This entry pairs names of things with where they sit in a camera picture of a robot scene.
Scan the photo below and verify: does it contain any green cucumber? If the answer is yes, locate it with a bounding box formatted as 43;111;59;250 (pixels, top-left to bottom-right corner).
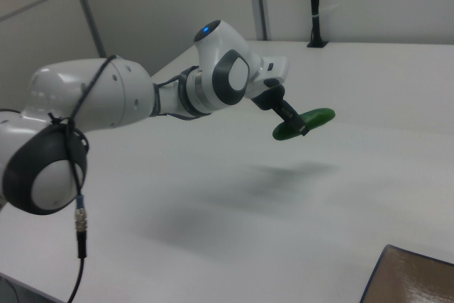
272;106;336;141

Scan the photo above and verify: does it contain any black clamp mount pole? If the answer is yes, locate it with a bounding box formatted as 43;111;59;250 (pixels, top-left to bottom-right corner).
306;0;329;49

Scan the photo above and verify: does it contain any brown square ceramic plate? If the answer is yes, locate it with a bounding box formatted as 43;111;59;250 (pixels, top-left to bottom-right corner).
358;244;454;303

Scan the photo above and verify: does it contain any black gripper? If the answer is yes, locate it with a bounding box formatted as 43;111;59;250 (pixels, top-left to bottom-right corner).
252;84;308;138

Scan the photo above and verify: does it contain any black cable with metal connector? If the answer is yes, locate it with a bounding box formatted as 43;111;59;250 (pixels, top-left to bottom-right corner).
48;54;201;303

